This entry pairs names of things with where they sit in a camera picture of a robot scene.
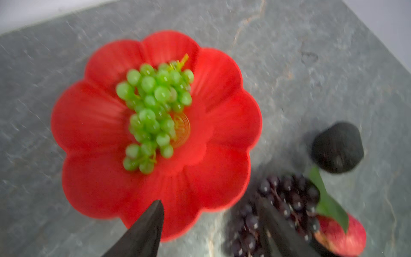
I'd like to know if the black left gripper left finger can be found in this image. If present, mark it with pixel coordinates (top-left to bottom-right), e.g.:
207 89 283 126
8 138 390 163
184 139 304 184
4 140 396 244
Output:
103 200 164 257

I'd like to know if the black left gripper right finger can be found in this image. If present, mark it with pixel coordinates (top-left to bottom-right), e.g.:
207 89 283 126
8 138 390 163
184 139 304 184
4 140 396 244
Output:
256 197 319 257

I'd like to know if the dark purple fake grape bunch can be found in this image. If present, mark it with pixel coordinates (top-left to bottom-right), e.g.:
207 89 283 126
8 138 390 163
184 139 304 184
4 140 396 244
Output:
230 174 320 257

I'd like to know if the red fake apple with leaf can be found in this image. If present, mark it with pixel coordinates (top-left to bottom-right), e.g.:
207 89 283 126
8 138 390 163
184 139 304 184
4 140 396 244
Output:
308 166 367 257

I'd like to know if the dark fake avocado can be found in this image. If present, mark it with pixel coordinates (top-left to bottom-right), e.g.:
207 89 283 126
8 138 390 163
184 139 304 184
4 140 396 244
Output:
311 122 365 174

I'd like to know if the green fake grape bunch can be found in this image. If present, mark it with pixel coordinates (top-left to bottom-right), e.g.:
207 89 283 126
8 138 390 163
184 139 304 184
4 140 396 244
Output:
116 54 194 175

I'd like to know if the red flower-shaped fruit bowl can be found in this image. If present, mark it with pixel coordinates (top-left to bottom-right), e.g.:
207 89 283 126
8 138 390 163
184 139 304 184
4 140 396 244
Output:
51 31 262 242

